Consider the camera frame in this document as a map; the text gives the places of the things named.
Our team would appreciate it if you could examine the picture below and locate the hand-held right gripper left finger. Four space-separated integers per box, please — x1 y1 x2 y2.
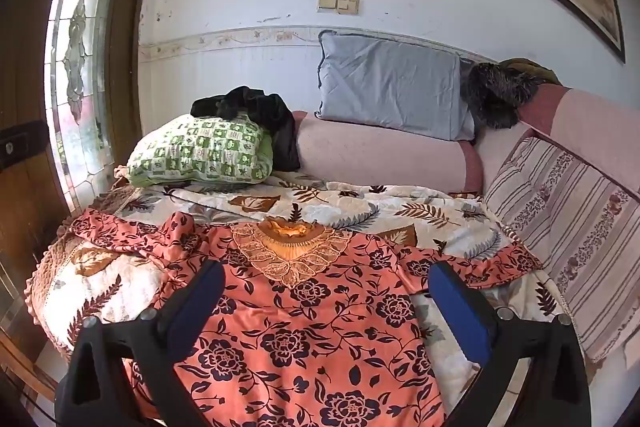
55 259 227 427

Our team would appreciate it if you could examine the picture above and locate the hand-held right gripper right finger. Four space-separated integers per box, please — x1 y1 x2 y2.
428 261 592 427

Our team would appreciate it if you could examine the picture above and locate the orange floral dress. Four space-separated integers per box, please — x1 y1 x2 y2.
65 209 543 427

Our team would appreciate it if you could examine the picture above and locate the striped floral cushion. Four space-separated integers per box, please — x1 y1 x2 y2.
482 134 640 365

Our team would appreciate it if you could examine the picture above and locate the green checked pillow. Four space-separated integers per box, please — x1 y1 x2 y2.
126 114 275 188

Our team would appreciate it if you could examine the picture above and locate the leaf print blanket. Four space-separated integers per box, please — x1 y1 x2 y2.
25 169 581 408

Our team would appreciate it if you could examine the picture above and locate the black garment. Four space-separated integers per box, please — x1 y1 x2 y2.
190 85 301 172

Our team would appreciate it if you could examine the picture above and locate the dark furry cloth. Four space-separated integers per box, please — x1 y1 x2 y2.
460 62 546 130

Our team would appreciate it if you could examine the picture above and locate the grey pillow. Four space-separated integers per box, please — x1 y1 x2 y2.
315 30 476 142

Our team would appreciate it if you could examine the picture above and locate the black door lock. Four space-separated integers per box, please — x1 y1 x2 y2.
0 119 46 170

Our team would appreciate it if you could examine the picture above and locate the olive cloth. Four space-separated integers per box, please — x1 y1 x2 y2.
497 57 563 86

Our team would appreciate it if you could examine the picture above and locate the tall stained glass window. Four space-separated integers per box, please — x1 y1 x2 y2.
45 0 132 212

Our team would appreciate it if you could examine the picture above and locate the wooden door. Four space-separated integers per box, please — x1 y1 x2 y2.
0 0 171 408

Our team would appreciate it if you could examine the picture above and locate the beige light switch panel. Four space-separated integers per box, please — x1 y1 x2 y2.
318 0 361 14

